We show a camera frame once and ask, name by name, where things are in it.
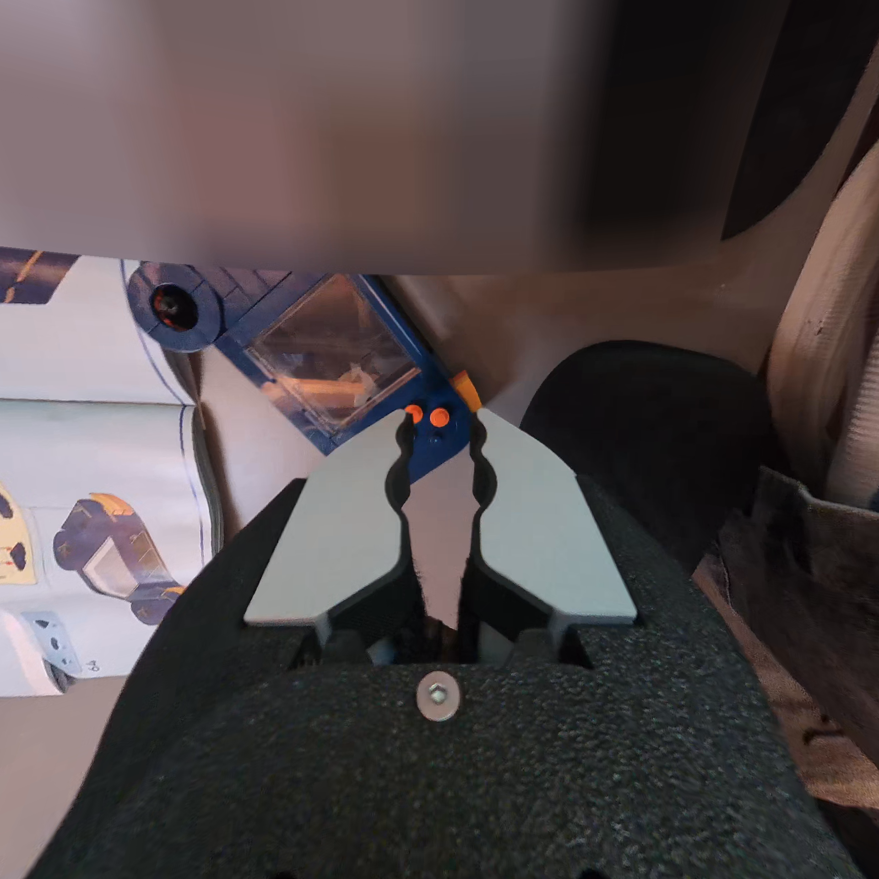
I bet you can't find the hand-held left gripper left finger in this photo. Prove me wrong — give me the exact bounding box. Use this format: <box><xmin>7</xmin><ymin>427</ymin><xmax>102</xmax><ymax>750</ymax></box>
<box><xmin>244</xmin><ymin>408</ymin><xmax>416</xmax><ymax>646</ymax></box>

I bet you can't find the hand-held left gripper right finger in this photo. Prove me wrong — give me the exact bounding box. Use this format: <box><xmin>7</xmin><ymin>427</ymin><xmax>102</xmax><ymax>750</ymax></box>
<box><xmin>469</xmin><ymin>407</ymin><xmax>638</xmax><ymax>646</ymax></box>

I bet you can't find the blue toy brick car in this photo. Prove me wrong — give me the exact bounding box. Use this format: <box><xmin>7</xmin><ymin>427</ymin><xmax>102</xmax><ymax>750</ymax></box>
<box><xmin>127</xmin><ymin>261</ymin><xmax>482</xmax><ymax>476</ymax></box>

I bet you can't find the black quilted slipper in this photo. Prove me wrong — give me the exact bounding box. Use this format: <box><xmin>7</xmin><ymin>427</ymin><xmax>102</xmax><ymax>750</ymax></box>
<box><xmin>520</xmin><ymin>340</ymin><xmax>784</xmax><ymax>571</ymax></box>

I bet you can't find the dark grey denim cloth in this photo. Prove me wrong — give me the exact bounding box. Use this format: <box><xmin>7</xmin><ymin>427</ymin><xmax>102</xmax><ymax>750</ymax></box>
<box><xmin>714</xmin><ymin>467</ymin><xmax>879</xmax><ymax>811</ymax></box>

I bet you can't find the open instruction booklet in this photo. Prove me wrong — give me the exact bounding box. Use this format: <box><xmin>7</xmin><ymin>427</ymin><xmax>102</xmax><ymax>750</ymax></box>
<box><xmin>0</xmin><ymin>250</ymin><xmax>224</xmax><ymax>698</ymax></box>

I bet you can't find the person's pale trouser leg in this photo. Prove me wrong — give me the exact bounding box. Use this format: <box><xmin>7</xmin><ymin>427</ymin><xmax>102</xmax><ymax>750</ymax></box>
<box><xmin>765</xmin><ymin>137</ymin><xmax>879</xmax><ymax>509</ymax></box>

